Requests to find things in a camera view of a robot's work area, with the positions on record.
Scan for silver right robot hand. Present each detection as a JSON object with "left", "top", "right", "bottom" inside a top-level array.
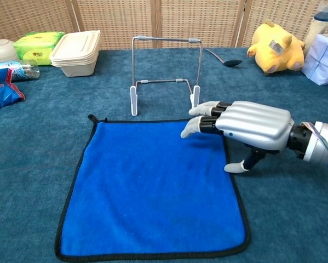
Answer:
[{"left": 180, "top": 100, "right": 295, "bottom": 174}]

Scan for blue microfiber towel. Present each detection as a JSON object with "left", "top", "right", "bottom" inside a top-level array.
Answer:
[{"left": 54, "top": 114, "right": 251, "bottom": 262}]

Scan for black spoon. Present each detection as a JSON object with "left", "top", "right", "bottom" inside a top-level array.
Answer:
[{"left": 206, "top": 48, "right": 243, "bottom": 68}]

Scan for yellow plush toy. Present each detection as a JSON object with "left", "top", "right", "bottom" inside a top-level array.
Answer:
[{"left": 246, "top": 19, "right": 306, "bottom": 76}]

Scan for pale lavender wrapped box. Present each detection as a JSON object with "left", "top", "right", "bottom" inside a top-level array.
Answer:
[{"left": 300, "top": 30, "right": 328, "bottom": 86}]

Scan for baby bottle with blue cap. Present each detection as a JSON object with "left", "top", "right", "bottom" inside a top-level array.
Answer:
[{"left": 303, "top": 3, "right": 328, "bottom": 55}]

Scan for wooden rattan folding screen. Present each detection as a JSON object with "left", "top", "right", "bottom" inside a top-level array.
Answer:
[{"left": 0, "top": 0, "right": 328, "bottom": 52}]

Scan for beige lidded food container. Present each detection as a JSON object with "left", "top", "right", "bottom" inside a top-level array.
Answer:
[{"left": 49, "top": 30, "right": 102, "bottom": 78}]

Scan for teal tablecloth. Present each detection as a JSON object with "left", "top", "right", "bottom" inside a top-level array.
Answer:
[{"left": 0, "top": 47, "right": 328, "bottom": 263}]

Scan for green tissue pack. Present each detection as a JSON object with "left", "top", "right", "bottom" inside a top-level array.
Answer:
[{"left": 13, "top": 31, "right": 66, "bottom": 66}]

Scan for clear bottle with blue label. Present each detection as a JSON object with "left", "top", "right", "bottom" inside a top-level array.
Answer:
[{"left": 0, "top": 59, "right": 41, "bottom": 82}]

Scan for beige upturned bowl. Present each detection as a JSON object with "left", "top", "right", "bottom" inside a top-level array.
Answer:
[{"left": 0, "top": 39, "right": 20, "bottom": 66}]

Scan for metal wire rack white feet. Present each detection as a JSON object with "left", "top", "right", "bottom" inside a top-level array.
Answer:
[{"left": 129, "top": 35, "right": 203, "bottom": 117}]

